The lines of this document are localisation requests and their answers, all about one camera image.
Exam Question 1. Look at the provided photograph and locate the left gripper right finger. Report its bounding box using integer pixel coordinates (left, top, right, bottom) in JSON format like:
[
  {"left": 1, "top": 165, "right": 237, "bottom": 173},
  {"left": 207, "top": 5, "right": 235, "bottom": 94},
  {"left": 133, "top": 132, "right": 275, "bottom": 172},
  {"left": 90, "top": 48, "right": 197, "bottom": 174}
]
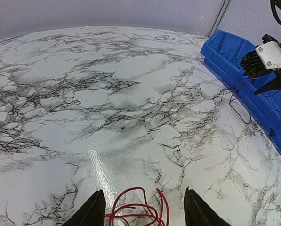
[{"left": 184, "top": 188, "right": 231, "bottom": 226}]

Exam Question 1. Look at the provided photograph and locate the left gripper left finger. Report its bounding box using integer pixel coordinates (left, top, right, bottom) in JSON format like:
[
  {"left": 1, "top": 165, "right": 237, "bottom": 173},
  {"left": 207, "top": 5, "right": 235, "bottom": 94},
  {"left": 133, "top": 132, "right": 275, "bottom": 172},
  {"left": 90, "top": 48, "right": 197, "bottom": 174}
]
[{"left": 62, "top": 190, "right": 106, "bottom": 226}]

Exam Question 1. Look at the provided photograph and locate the red cable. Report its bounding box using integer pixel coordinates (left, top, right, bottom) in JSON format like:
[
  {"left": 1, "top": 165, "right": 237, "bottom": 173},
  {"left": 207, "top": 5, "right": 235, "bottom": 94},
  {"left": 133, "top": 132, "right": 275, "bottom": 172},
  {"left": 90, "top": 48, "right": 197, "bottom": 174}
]
[
  {"left": 104, "top": 187, "right": 170, "bottom": 226},
  {"left": 229, "top": 77, "right": 281, "bottom": 125}
]

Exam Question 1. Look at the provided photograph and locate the middle blue storage bin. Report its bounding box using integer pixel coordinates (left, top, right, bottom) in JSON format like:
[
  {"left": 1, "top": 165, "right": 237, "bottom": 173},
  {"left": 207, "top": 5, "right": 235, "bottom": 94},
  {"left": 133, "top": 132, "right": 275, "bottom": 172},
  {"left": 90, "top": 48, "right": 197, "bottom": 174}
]
[{"left": 236, "top": 73, "right": 281, "bottom": 132}]

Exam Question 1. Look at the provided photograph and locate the far blue storage bin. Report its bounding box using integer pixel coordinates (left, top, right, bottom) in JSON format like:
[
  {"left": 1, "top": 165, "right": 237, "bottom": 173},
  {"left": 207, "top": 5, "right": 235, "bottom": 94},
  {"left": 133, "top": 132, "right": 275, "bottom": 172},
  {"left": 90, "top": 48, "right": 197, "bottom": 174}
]
[{"left": 201, "top": 30, "right": 255, "bottom": 89}]

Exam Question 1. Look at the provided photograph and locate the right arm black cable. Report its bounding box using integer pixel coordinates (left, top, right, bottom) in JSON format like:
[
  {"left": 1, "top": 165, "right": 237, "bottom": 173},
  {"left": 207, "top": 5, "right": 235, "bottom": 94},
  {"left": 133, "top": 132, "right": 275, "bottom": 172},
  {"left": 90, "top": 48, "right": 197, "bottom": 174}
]
[{"left": 269, "top": 0, "right": 281, "bottom": 30}]

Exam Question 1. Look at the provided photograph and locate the right aluminium corner post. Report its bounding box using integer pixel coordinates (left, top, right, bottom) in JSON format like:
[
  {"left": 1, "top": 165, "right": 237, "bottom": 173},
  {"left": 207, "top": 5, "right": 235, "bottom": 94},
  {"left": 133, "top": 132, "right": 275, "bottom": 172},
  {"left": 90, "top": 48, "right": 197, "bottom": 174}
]
[{"left": 206, "top": 0, "right": 232, "bottom": 37}]

